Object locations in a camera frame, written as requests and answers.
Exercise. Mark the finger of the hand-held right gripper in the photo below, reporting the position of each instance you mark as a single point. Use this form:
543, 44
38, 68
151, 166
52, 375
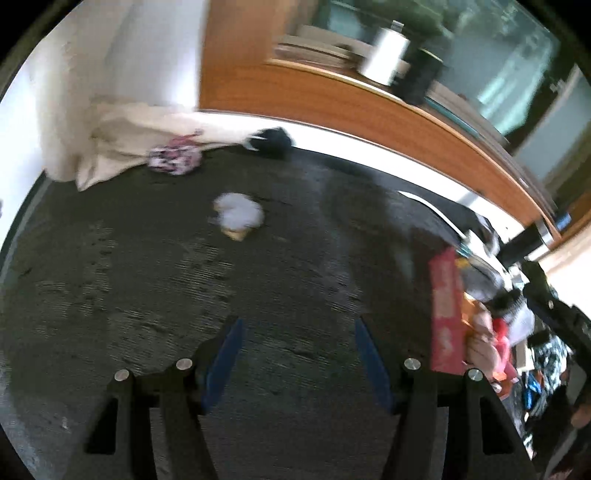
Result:
558, 318

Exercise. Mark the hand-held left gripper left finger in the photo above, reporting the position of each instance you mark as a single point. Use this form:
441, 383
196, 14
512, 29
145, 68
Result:
226, 360

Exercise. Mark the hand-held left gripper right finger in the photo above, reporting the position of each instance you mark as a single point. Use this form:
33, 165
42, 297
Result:
374, 364

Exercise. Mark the red cardboard box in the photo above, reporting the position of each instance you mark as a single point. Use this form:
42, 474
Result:
445, 314

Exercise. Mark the black cylinder bottle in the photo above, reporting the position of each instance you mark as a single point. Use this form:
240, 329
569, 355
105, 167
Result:
526, 242

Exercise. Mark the grey and yellow sock ball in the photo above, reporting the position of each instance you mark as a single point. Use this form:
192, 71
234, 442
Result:
240, 212

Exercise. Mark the leopard print sock ball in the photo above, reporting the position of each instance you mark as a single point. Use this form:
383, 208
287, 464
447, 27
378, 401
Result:
173, 157

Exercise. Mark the navy sock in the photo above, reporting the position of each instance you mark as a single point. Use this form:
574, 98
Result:
274, 143

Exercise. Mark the cream curtain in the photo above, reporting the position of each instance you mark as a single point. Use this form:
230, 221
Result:
120, 129

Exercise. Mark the black thread spool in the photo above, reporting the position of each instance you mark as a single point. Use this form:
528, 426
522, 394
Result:
422, 76

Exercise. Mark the white thread spool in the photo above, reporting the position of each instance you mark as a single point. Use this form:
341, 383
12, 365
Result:
385, 57

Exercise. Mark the wooden window frame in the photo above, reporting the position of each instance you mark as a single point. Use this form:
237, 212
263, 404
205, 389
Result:
286, 92

